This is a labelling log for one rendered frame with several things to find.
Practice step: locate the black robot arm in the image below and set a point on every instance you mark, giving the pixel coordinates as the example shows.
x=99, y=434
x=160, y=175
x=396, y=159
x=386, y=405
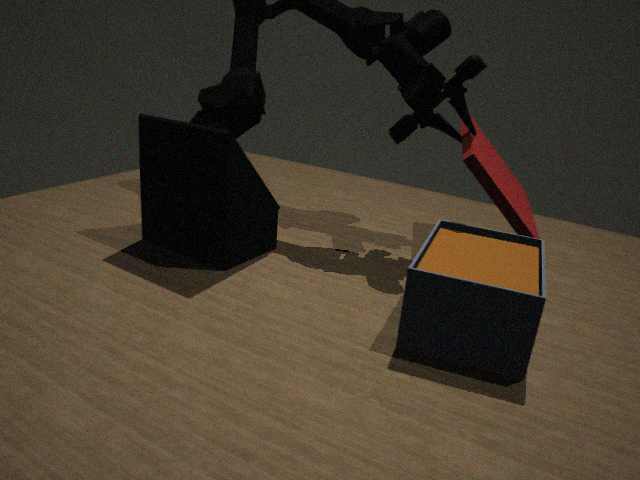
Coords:
x=237, y=103

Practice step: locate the red box lid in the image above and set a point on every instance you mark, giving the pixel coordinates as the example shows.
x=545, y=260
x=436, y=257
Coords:
x=495, y=177

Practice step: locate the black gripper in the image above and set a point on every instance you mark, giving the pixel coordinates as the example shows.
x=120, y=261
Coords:
x=454, y=89

